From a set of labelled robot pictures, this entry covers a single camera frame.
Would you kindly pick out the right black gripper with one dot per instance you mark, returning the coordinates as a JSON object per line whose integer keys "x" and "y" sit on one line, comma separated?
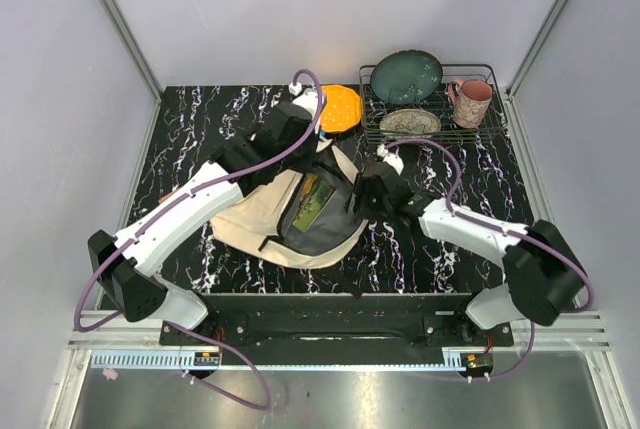
{"x": 360, "y": 200}

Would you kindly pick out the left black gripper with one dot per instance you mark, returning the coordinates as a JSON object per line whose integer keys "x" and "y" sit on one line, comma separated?
{"x": 313, "y": 156}

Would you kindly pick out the Animal Farm book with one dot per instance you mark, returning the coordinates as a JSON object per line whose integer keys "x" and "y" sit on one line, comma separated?
{"x": 315, "y": 195}

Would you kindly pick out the beige canvas backpack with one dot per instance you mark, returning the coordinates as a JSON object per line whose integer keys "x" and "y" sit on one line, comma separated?
{"x": 261, "y": 224}

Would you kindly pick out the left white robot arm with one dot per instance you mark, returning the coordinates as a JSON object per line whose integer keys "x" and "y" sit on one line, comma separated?
{"x": 127, "y": 264}

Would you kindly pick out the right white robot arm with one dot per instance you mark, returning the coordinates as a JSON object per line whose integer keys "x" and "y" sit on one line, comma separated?
{"x": 542, "y": 274}

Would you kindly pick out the orange polka dot plate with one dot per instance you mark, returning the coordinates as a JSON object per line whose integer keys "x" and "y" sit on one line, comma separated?
{"x": 343, "y": 109}

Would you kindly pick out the beige patterned plate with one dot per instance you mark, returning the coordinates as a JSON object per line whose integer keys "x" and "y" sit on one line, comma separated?
{"x": 410, "y": 123}

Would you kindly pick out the dark teal plate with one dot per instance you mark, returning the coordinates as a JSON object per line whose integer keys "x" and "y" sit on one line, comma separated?
{"x": 406, "y": 77}

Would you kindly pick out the pink patterned mug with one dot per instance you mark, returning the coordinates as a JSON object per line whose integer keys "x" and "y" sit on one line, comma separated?
{"x": 470, "y": 100}

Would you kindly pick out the brown leather wallet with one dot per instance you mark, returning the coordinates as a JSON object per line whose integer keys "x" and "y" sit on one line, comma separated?
{"x": 165, "y": 197}

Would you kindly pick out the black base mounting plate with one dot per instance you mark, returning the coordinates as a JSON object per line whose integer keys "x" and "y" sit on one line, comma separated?
{"x": 434, "y": 320}

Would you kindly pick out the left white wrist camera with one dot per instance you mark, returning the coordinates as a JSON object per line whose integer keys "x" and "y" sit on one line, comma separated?
{"x": 307, "y": 103}

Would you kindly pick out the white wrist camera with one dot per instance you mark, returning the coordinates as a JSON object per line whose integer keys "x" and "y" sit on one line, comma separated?
{"x": 307, "y": 103}
{"x": 390, "y": 158}

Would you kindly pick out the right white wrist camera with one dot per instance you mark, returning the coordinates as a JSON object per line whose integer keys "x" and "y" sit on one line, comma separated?
{"x": 390, "y": 158}

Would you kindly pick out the black wire dish rack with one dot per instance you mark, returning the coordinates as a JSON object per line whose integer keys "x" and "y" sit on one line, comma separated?
{"x": 438, "y": 103}

